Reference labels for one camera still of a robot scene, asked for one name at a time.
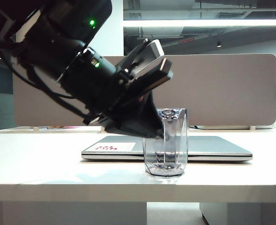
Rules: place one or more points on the white red Nice Try sticker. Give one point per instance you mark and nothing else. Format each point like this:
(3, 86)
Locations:
(112, 146)

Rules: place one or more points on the silver Dell laptop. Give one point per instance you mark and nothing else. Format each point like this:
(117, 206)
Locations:
(217, 146)

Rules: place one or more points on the beige fabric desk divider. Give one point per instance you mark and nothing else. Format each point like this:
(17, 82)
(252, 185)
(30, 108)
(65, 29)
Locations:
(222, 89)

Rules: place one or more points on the white desk modesty panel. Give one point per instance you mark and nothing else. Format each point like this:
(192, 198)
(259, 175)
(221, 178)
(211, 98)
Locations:
(69, 214)

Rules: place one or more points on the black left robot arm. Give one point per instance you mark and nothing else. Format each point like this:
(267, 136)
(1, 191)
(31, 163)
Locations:
(58, 47)

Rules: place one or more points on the long white ceiling light strip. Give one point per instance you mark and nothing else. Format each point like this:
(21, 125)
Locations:
(198, 23)

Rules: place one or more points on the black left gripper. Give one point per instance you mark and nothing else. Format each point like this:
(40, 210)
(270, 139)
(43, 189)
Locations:
(128, 93)

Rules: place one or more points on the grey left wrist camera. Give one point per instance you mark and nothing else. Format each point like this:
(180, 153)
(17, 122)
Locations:
(151, 51)

